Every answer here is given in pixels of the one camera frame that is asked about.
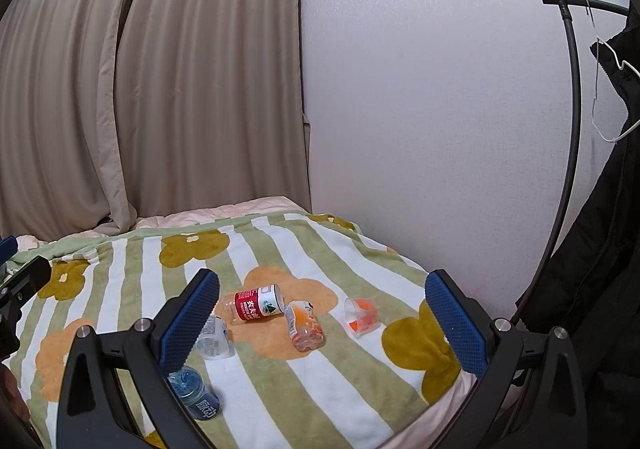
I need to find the striped flower blanket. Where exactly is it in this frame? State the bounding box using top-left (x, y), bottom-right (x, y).
top-left (10, 212), bottom-right (463, 449)

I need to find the black jacket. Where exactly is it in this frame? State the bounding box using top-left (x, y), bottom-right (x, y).
top-left (515, 1), bottom-right (640, 449)

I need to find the white wire hanger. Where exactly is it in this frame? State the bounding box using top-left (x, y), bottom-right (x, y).
top-left (582, 0), bottom-right (640, 142)

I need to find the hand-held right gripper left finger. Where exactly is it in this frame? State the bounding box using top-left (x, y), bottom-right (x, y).
top-left (56, 268), bottom-right (221, 449)

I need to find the red label plastic bottle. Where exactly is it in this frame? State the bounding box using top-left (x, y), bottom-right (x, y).
top-left (221, 283), bottom-right (286, 325)

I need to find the blue plastic bottle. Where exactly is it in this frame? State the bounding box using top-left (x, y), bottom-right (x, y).
top-left (167, 365), bottom-right (221, 422)

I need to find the clear plastic cup orange print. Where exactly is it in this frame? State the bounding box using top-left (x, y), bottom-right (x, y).
top-left (344, 296), bottom-right (383, 339)

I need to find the beige curtain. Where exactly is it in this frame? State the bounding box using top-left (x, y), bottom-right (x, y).
top-left (0, 0), bottom-right (313, 244)

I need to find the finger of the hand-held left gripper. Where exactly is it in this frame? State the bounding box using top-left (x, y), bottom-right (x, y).
top-left (0, 236), bottom-right (53, 320)

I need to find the orange label plastic bottle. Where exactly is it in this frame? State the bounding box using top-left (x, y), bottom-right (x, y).
top-left (284, 300), bottom-right (325, 353)

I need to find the black clothes rack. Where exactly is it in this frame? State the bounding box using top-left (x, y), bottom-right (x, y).
top-left (510, 0), bottom-right (632, 325)

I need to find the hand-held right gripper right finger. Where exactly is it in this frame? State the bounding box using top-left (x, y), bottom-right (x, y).
top-left (424, 269), bottom-right (588, 449)

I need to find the white label plastic bottle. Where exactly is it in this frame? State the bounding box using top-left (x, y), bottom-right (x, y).
top-left (196, 314), bottom-right (235, 361)

